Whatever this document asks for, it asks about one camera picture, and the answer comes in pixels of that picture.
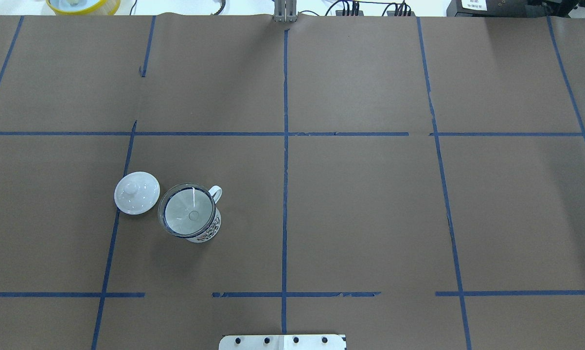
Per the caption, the yellow white bowl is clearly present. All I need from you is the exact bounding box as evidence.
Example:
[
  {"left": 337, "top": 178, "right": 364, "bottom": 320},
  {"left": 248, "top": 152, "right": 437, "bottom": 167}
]
[{"left": 45, "top": 0, "right": 121, "bottom": 16}]

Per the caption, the black box with label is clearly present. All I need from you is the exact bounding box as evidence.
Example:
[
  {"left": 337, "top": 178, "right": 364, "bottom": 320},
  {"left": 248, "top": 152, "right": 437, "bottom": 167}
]
[{"left": 446, "top": 0, "right": 528, "bottom": 18}]

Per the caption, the white camera pole base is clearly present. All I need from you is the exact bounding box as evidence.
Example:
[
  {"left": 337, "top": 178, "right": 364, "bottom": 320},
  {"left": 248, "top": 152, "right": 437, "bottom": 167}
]
[{"left": 218, "top": 334, "right": 347, "bottom": 350}]

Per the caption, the white cup lid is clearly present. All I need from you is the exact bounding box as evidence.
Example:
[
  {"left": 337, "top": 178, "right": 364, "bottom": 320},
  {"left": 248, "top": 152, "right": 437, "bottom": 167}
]
[{"left": 113, "top": 172, "right": 160, "bottom": 215}]

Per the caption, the grey aluminium post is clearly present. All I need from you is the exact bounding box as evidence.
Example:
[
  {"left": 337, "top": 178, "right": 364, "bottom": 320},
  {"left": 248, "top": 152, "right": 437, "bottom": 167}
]
[{"left": 273, "top": 0, "right": 298, "bottom": 23}]

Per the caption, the white enamel mug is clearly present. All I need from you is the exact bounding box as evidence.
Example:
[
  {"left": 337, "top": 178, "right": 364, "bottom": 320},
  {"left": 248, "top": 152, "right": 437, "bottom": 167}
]
[{"left": 163, "top": 185, "right": 223, "bottom": 243}]

